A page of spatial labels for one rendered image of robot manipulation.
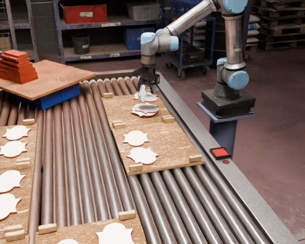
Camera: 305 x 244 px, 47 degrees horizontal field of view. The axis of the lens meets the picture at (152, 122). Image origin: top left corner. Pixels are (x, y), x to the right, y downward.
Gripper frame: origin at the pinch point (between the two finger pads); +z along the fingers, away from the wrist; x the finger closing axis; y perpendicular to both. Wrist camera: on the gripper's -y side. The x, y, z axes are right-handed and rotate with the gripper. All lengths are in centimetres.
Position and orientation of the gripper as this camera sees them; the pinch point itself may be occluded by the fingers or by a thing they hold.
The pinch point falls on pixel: (145, 97)
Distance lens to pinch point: 197.1
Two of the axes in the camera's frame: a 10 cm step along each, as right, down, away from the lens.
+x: 6.9, -3.3, 6.4
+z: 0.0, 8.9, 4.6
